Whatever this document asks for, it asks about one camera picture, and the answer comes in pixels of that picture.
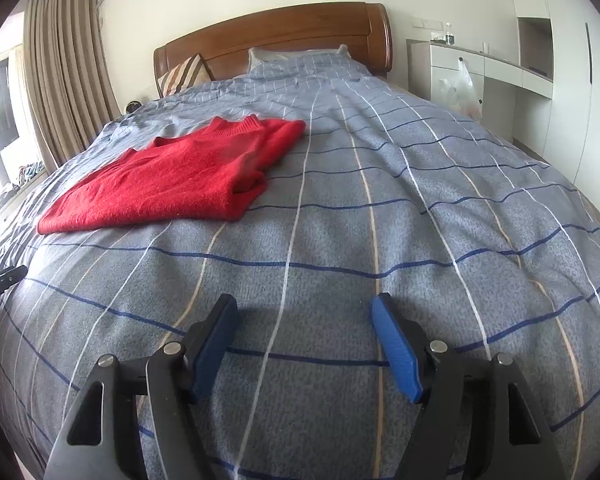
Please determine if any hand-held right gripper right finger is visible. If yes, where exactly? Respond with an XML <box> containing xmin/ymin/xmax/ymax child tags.
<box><xmin>371</xmin><ymin>293</ymin><xmax>569</xmax><ymax>480</ymax></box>

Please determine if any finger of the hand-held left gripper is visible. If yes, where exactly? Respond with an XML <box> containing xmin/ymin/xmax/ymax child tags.
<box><xmin>0</xmin><ymin>265</ymin><xmax>29</xmax><ymax>306</ymax></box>

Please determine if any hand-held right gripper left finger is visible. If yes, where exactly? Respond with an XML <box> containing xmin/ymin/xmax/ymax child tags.
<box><xmin>42</xmin><ymin>293</ymin><xmax>240</xmax><ymax>480</ymax></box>

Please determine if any red knit sweater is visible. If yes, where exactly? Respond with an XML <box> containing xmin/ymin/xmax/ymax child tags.
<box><xmin>36</xmin><ymin>115</ymin><xmax>307</xmax><ymax>235</ymax></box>

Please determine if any pile of colourful clothes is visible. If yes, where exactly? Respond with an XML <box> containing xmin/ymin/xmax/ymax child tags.
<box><xmin>12</xmin><ymin>160</ymin><xmax>46</xmax><ymax>186</ymax></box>

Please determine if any window bench cabinet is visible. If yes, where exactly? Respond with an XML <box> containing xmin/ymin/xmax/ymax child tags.
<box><xmin>0</xmin><ymin>180</ymin><xmax>46</xmax><ymax>241</ymax></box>

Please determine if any blue plaid blanket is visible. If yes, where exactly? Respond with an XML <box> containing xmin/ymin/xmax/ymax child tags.
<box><xmin>0</xmin><ymin>52</ymin><xmax>600</xmax><ymax>480</ymax></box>

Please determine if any beige curtain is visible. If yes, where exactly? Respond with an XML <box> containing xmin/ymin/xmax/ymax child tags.
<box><xmin>22</xmin><ymin>0</ymin><xmax>121</xmax><ymax>168</ymax></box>

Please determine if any clear plastic bag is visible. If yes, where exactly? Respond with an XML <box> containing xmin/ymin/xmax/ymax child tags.
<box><xmin>437</xmin><ymin>62</ymin><xmax>483</xmax><ymax>121</ymax></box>

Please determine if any striped pillow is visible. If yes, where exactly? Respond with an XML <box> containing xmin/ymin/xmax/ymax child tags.
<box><xmin>159</xmin><ymin>54</ymin><xmax>213</xmax><ymax>97</ymax></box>

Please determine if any white desk cabinet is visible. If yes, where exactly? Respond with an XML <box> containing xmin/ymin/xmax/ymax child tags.
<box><xmin>406</xmin><ymin>37</ymin><xmax>553</xmax><ymax>146</ymax></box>

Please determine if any white pillow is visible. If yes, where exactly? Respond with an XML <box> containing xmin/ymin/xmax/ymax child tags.
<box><xmin>247</xmin><ymin>45</ymin><xmax>353</xmax><ymax>73</ymax></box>

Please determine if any white wardrobe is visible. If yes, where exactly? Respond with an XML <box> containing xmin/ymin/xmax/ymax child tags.
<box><xmin>505</xmin><ymin>0</ymin><xmax>600</xmax><ymax>221</ymax></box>

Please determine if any wooden headboard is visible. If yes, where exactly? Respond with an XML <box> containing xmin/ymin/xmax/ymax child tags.
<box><xmin>153</xmin><ymin>2</ymin><xmax>393</xmax><ymax>98</ymax></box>

